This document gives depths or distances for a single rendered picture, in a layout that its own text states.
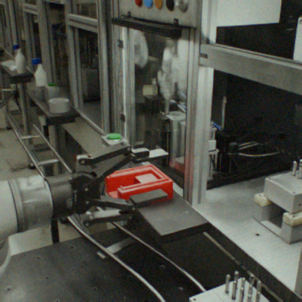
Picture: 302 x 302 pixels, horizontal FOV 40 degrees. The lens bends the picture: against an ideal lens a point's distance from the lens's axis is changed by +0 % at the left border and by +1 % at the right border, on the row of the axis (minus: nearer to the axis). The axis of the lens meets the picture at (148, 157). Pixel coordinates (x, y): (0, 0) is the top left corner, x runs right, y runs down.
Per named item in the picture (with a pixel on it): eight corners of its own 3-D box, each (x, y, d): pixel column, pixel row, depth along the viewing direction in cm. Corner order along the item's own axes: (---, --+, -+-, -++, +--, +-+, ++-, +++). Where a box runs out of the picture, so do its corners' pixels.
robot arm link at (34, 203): (14, 193, 64) (53, 185, 66) (5, 171, 72) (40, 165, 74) (21, 243, 68) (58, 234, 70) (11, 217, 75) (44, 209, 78)
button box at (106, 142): (102, 170, 134) (100, 135, 129) (124, 165, 137) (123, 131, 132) (111, 179, 127) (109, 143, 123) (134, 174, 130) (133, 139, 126)
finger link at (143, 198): (135, 202, 79) (135, 205, 79) (168, 195, 82) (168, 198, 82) (129, 195, 81) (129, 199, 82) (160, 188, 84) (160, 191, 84)
